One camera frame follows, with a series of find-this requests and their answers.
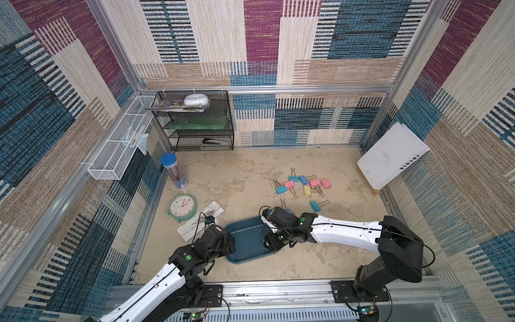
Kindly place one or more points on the pink binder clip far right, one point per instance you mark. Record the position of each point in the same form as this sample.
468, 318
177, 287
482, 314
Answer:
326, 183

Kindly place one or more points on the blue binder clip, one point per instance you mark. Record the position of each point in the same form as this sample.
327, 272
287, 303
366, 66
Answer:
283, 205
306, 180

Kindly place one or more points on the pink binder clip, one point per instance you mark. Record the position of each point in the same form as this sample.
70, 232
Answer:
316, 186
290, 185
326, 183

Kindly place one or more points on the green round wall clock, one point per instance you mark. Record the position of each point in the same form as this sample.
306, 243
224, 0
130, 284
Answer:
182, 208

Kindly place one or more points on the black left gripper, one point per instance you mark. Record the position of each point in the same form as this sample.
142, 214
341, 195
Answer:
227, 243

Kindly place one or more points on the pink binder clip left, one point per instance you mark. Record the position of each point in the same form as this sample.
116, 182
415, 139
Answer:
290, 185

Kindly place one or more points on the teal plastic storage box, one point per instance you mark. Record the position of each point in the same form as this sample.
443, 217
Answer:
249, 236

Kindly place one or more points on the white round tape dispenser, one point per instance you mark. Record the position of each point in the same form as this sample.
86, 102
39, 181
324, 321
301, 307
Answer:
196, 99

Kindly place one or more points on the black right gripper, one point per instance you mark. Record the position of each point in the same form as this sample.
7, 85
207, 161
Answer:
271, 239

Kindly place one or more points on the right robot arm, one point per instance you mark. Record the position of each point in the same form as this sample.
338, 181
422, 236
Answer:
399, 250

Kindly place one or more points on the blue lid pencil tube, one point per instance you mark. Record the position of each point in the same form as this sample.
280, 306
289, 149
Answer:
170, 163

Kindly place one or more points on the magazines on top shelf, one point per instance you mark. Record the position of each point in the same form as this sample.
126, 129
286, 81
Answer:
177, 107

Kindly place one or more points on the black stapler on shelf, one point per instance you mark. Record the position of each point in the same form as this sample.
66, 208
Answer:
214, 142

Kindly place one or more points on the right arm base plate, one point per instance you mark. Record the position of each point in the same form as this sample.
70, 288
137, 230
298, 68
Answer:
343, 291

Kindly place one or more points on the ruler set white package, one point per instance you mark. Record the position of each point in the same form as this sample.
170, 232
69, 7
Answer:
197, 222

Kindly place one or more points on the teal binder clip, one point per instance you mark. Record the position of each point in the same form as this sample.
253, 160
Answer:
293, 177
280, 189
316, 206

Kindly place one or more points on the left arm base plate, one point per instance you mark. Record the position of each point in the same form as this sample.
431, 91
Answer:
211, 297

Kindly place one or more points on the black wire shelf rack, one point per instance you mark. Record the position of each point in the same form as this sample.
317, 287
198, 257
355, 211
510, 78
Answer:
186, 131

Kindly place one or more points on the white wire wall basket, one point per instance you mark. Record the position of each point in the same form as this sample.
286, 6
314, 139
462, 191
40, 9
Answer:
113, 158

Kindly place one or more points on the pink binder clip middle far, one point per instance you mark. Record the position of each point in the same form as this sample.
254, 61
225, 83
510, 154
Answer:
316, 186

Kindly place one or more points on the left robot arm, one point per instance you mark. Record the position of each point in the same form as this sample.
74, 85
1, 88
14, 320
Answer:
177, 285

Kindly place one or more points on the white item in basket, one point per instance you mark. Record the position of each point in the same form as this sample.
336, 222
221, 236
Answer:
139, 141

